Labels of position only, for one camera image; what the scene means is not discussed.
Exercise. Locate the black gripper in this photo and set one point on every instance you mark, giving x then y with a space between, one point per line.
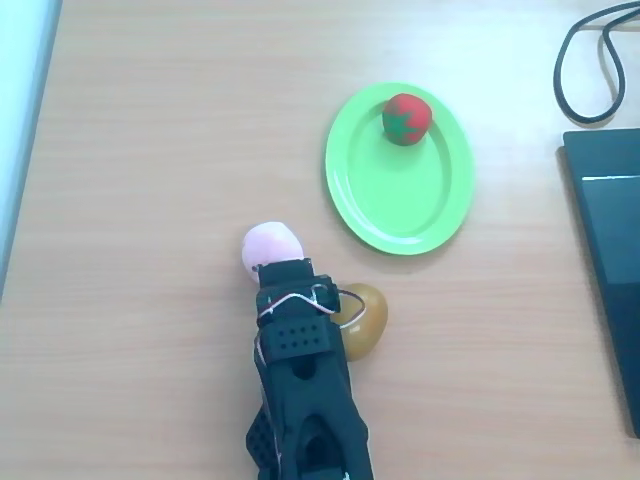
286 276

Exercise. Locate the pink plush peach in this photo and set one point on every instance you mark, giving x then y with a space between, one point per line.
270 245

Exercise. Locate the black robot arm with base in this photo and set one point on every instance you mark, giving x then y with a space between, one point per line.
320 400

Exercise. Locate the green oval plate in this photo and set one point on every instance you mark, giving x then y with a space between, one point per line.
400 200

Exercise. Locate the brown toy kiwi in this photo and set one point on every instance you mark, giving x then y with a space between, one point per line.
371 325

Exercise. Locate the red toy tomato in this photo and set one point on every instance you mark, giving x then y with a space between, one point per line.
406 120

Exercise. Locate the black laptop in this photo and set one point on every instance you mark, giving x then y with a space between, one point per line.
615 250

